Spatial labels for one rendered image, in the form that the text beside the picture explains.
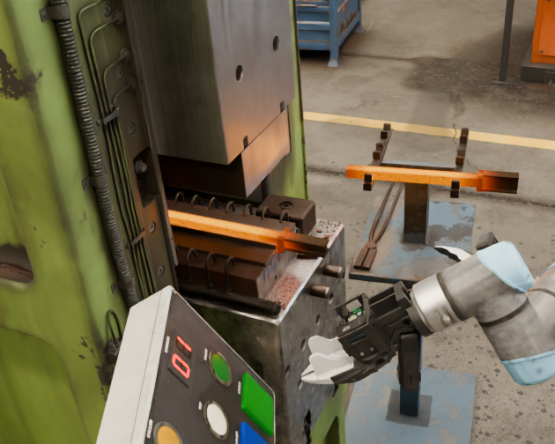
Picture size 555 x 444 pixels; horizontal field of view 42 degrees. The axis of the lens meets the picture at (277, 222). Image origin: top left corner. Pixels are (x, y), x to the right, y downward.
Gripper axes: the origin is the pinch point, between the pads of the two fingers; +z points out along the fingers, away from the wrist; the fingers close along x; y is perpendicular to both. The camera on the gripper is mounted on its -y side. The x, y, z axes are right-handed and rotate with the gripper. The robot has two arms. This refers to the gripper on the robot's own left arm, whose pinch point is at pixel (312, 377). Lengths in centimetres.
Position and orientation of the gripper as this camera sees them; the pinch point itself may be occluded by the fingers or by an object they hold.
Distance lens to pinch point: 111.3
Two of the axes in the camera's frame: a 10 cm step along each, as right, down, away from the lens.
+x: 0.1, 5.4, -8.4
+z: -8.3, 4.8, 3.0
